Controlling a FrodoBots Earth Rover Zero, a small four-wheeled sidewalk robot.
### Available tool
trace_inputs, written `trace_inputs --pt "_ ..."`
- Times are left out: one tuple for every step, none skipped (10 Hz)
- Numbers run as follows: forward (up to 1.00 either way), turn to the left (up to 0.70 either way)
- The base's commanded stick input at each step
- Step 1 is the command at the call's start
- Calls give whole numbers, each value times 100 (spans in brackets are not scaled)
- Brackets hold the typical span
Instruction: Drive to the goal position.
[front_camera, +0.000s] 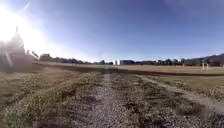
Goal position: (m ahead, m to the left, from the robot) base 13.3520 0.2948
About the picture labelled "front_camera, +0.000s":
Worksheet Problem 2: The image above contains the dry grass field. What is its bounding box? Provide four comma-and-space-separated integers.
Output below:
0, 63, 224, 128

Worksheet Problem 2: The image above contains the long low building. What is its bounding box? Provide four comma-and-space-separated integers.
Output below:
119, 59, 136, 66

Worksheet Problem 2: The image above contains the row of trees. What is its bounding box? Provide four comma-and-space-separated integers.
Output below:
39, 53, 224, 67

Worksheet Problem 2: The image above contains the gravel dirt track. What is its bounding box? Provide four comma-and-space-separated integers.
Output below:
63, 72, 224, 128

